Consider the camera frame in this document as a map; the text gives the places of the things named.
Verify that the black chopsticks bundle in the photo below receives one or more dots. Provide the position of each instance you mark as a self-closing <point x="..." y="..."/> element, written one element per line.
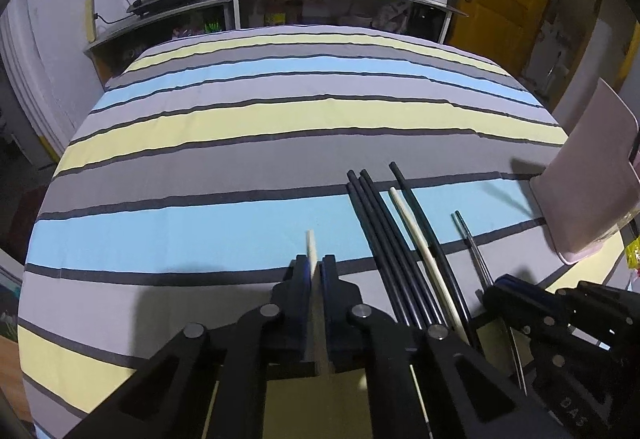
<point x="397" y="239"/>

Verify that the metal chopstick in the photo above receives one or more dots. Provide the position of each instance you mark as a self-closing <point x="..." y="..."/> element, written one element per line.
<point x="472" y="246"/>

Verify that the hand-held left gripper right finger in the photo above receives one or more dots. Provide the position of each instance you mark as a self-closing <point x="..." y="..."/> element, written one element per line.
<point x="330" y="314"/>

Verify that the pink utensil holder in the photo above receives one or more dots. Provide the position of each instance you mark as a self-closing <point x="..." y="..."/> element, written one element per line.
<point x="590" y="169"/>

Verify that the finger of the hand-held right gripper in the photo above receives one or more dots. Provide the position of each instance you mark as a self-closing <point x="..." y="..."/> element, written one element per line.
<point x="515" y="291"/>
<point x="600" y="309"/>

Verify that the striped tablecloth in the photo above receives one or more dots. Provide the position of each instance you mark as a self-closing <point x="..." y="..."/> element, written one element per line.
<point x="250" y="144"/>

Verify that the yellow packet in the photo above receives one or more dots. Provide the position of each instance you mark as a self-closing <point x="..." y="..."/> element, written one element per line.
<point x="633" y="254"/>

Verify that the cream power strip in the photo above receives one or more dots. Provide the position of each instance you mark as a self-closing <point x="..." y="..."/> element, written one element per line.
<point x="90" y="19"/>

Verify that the black chopstick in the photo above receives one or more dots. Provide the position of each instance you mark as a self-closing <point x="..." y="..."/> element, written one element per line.
<point x="374" y="239"/>
<point x="385" y="239"/>
<point x="433" y="239"/>

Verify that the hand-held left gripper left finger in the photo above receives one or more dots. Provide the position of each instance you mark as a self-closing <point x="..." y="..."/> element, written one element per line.
<point x="300" y="314"/>

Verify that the cream chopstick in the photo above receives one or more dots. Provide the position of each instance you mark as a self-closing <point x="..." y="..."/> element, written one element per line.
<point x="417" y="239"/>
<point x="311" y="249"/>

